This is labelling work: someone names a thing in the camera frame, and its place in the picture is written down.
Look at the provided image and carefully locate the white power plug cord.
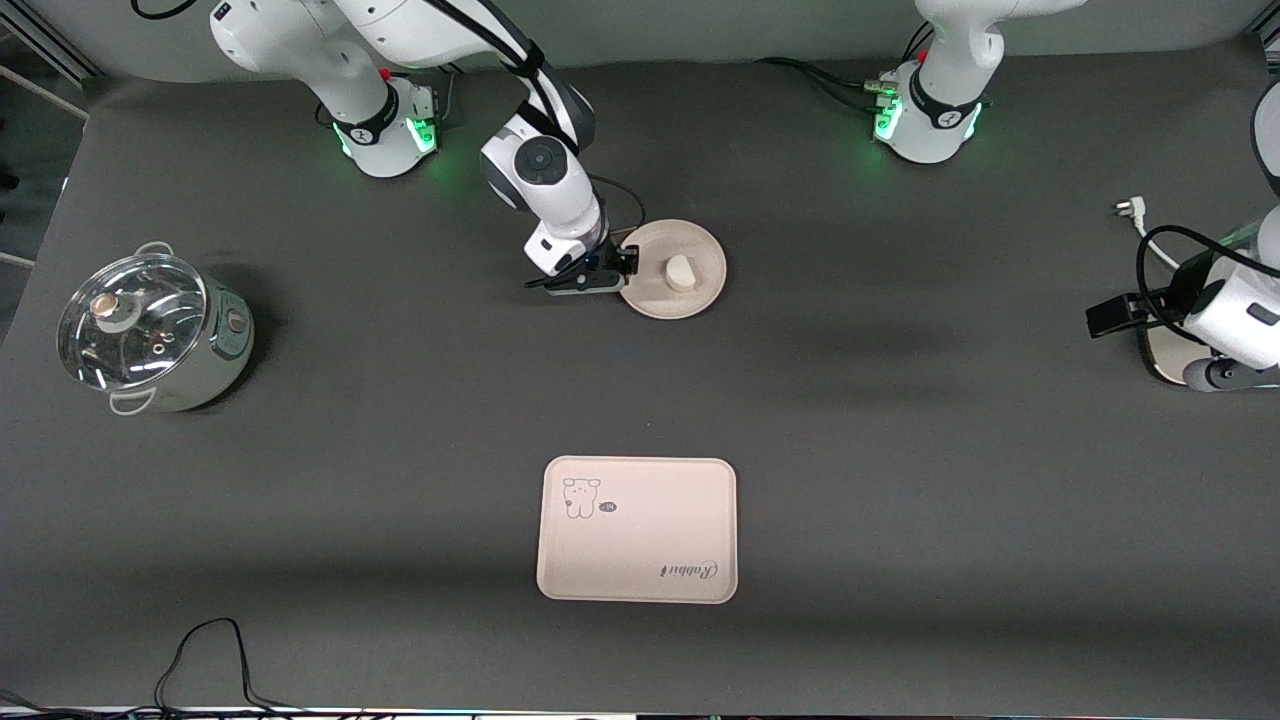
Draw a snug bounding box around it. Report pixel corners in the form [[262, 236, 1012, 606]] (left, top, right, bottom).
[[1112, 197, 1187, 272]]

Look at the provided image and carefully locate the black right arm base cable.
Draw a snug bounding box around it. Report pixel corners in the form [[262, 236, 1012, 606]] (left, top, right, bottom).
[[415, 70, 459, 123]]

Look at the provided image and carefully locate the dark grey table mat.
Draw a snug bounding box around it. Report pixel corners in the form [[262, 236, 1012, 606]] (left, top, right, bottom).
[[0, 40, 1280, 713]]

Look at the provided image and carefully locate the black looped floor cable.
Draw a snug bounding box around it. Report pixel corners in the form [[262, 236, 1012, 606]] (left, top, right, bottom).
[[153, 617, 306, 714]]

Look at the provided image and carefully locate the black arm base cable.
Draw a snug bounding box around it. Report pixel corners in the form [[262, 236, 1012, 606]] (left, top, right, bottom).
[[415, 70, 459, 123], [754, 24, 936, 113]]

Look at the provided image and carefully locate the round cream plate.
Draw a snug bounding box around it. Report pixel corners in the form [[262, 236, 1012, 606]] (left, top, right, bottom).
[[617, 219, 728, 321]]

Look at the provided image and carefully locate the aluminium frame rail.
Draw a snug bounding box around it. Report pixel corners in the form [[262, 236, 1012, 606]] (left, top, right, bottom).
[[0, 0, 103, 83]]

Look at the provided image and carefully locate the black left arm base cable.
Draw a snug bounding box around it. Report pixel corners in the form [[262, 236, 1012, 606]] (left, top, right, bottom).
[[754, 24, 936, 113]]

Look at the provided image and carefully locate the steel pot with glass lid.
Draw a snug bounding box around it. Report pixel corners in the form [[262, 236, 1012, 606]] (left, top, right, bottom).
[[100, 242, 257, 415]]

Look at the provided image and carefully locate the glass pot lid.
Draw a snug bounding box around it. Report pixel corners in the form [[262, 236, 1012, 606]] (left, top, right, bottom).
[[57, 252, 209, 391]]

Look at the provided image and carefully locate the cream tray with rabbit print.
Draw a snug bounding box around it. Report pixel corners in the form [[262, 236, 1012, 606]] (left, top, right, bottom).
[[537, 456, 739, 605]]

